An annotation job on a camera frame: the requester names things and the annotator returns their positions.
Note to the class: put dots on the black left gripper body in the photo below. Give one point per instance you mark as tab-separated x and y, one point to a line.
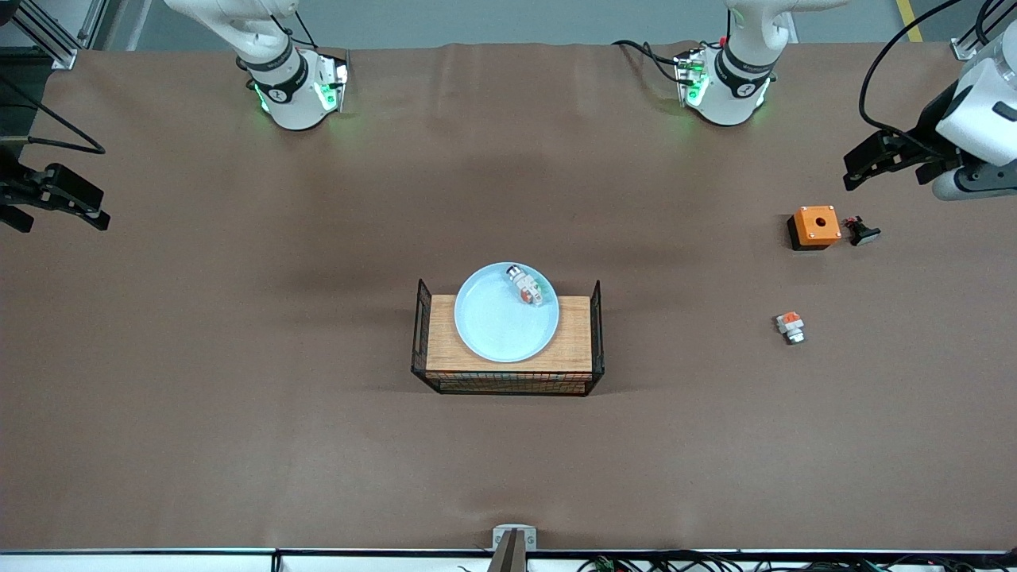
930	128

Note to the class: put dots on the light blue round plate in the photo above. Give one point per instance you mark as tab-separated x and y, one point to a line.
496	322

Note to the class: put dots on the black push button head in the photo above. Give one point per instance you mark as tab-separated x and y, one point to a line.
862	232

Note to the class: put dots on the aluminium frame profile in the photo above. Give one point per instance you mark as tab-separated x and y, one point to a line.
969	44
56	40

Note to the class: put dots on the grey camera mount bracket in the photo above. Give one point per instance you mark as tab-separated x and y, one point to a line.
514	544

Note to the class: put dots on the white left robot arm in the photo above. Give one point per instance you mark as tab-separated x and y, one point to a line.
985	103

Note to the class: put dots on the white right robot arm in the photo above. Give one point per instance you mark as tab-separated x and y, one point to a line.
290	87

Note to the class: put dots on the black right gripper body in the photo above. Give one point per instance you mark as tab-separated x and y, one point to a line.
17	189

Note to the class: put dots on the brown table cover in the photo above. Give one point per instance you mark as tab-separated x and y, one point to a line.
238	445

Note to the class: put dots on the orange button enclosure box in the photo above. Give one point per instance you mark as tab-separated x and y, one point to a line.
815	226

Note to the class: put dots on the white orange contact block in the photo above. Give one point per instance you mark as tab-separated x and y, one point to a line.
790	326

